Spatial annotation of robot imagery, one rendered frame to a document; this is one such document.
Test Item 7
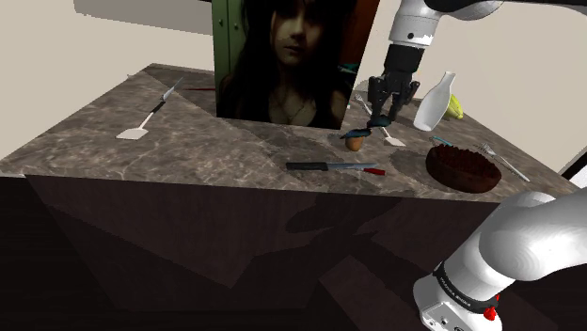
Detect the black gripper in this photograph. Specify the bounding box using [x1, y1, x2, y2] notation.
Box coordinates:
[367, 43, 426, 124]

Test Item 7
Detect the white plastic fork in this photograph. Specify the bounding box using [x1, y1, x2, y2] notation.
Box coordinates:
[355, 93, 407, 149]

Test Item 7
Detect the white bottle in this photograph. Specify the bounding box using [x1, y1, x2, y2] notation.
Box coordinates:
[413, 71, 457, 133]

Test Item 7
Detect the blue teal tool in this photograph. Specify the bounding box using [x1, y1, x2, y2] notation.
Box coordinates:
[339, 116, 392, 140]

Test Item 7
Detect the small brown cup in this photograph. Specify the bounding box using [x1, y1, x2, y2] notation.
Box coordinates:
[344, 134, 366, 152]

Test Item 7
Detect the yellow banana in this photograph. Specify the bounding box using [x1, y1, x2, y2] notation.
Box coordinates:
[441, 93, 465, 121]

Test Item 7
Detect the dark brown bowl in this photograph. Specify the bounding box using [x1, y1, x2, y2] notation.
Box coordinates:
[424, 143, 503, 194]

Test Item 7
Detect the portrait picture box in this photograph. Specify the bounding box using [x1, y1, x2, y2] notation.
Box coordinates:
[212, 0, 382, 131]

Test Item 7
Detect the silver fork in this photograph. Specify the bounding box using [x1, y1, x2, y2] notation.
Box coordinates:
[475, 142, 531, 183]

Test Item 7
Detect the marble top counter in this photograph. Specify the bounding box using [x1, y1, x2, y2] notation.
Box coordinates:
[0, 62, 581, 314]

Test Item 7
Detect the grey knife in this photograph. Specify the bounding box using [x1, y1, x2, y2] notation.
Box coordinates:
[161, 77, 184, 102]

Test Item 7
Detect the black handled kitchen knife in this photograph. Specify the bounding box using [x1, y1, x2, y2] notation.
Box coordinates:
[285, 161, 379, 172]

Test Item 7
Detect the white spatula with black handle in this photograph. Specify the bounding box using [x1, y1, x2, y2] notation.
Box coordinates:
[116, 101, 167, 141]

